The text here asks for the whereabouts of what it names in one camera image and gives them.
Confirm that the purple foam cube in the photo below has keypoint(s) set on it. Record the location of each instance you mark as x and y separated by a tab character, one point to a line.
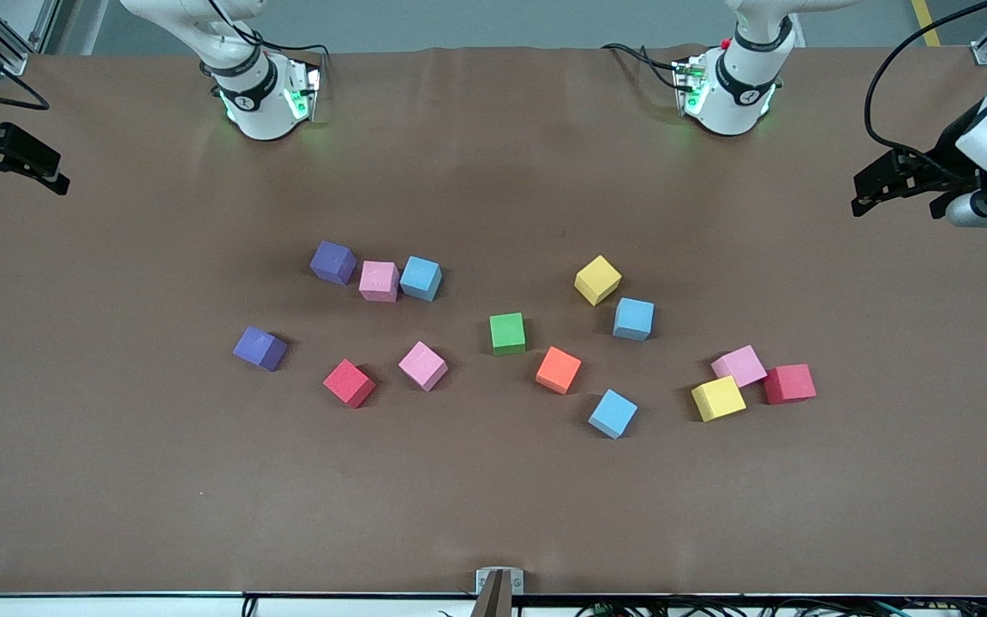
260	348
332	262

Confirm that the orange foam cube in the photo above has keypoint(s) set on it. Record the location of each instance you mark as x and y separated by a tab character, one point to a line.
558	369

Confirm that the pink foam cube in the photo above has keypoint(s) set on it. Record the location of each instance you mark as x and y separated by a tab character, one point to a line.
422	366
379	281
739	366

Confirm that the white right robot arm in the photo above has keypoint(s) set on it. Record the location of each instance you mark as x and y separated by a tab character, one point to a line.
258	107

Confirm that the light blue foam cube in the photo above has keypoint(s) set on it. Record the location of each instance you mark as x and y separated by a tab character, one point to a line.
421	278
613	413
633	319

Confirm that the dark camera mount pole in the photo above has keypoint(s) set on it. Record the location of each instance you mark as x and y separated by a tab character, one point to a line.
495	600

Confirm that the red foam cube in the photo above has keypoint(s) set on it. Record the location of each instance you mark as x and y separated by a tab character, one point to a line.
789	383
349	382

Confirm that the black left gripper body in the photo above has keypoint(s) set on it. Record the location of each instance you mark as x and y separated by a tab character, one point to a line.
949	155

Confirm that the yellow floor tape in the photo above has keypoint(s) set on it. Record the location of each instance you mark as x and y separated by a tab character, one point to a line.
930	36

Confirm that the grey metal bracket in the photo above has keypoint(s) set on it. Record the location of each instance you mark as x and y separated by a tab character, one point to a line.
482	581

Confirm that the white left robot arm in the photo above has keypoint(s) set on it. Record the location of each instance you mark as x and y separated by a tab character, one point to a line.
738	103

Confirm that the yellow foam cube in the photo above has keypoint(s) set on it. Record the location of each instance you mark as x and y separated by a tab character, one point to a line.
597	279
718	398

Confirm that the green foam cube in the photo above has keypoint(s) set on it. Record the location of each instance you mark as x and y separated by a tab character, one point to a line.
507	333

